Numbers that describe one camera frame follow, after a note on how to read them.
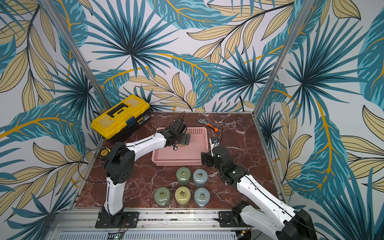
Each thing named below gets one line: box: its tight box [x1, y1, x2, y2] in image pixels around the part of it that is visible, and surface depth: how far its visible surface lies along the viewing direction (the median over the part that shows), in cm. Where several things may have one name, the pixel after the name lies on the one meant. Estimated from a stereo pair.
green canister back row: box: [176, 166, 192, 186], surface depth 82 cm
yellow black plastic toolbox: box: [91, 94, 151, 142], surface depth 96 cm
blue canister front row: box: [194, 187, 211, 207], surface depth 75 cm
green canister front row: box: [154, 187, 171, 207], surface depth 75 cm
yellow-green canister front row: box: [175, 186, 191, 206], surface depth 75 cm
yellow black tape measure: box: [99, 147, 112, 158], surface depth 94 cm
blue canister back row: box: [192, 168, 208, 188], surface depth 81 cm
